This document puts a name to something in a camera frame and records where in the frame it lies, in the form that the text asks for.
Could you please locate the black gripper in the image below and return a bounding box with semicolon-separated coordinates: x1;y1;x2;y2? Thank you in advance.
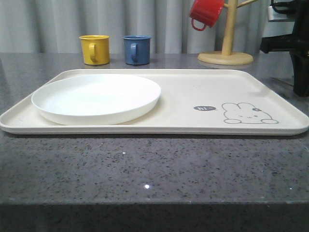
260;0;309;97

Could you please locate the white round plate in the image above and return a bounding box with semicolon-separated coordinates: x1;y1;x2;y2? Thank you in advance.
31;74;161;125

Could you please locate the silver fork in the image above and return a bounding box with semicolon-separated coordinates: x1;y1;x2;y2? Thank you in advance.
270;77;294;87

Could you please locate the wooden mug tree stand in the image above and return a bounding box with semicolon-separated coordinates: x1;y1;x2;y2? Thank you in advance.
197;0;256;65

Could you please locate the red mug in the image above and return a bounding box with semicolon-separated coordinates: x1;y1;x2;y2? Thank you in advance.
190;0;225;31

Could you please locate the cream rabbit serving tray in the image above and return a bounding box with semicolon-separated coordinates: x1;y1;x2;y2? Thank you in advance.
0;69;309;135

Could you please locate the blue mug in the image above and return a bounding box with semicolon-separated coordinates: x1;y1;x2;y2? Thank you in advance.
123;35;151;65

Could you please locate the yellow mug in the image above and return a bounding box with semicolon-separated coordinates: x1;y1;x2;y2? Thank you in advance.
79;35;110;66

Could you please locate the grey curtain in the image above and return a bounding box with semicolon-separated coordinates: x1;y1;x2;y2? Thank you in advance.
0;0;309;55

